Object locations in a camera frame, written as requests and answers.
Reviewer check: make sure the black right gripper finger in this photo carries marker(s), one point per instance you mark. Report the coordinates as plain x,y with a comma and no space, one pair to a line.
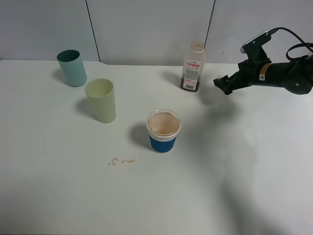
233,82
222,83

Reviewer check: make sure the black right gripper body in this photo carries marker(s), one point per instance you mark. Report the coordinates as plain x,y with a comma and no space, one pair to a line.
249,72

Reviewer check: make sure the clear plastic beverage bottle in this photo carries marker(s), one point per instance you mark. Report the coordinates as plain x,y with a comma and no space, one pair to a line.
193,65

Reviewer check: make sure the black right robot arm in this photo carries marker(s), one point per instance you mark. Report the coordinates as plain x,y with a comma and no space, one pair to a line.
296,76

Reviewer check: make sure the blue sleeved paper cup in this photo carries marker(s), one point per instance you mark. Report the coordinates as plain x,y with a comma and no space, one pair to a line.
163,126

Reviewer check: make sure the brown spilled drink stain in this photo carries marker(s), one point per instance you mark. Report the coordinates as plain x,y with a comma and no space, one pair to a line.
115,161

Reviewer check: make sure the pale green plastic cup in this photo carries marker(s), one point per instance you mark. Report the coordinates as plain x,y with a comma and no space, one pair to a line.
100,93

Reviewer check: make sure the teal plastic cup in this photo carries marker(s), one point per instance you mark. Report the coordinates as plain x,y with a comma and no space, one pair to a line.
72,67

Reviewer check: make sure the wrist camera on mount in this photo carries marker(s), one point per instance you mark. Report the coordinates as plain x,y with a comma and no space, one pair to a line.
253,48

